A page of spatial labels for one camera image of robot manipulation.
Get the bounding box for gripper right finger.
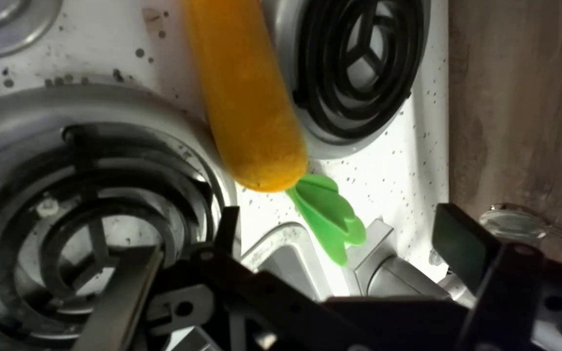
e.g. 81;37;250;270
431;203;562;351

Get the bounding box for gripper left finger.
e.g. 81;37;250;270
71;206;345;351

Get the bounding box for silver toy sink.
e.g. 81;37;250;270
240;221;333;303

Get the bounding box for silver toy tap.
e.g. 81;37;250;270
343;218;478;309

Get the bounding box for white toy kitchen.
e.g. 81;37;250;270
0;0;451;351

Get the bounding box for carrot plush toy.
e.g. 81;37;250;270
182;0;367;267

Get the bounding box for clear plastic knob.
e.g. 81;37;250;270
478;203;562;247

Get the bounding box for small silver stove burner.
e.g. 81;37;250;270
261;0;431;160

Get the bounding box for large silver stove burner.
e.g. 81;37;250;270
0;84;239;350

